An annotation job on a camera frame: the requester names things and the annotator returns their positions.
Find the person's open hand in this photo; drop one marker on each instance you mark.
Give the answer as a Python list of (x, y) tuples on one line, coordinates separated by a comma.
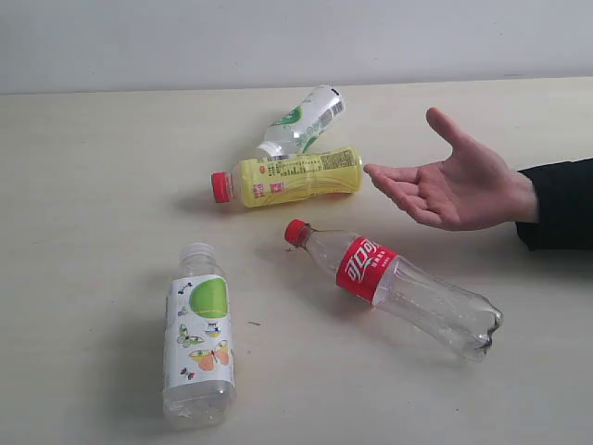
[(472, 189)]

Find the clear cola bottle red label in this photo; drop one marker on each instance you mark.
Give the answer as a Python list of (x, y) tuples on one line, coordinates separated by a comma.
[(458, 319)]

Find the yellow bottle red cap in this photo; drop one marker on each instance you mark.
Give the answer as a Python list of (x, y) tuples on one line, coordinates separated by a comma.
[(265, 182)]

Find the clear bottle butterfly label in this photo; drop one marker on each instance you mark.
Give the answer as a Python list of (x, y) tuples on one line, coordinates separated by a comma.
[(198, 364)]

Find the white green label bottle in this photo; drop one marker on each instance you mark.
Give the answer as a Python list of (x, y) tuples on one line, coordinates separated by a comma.
[(298, 129)]

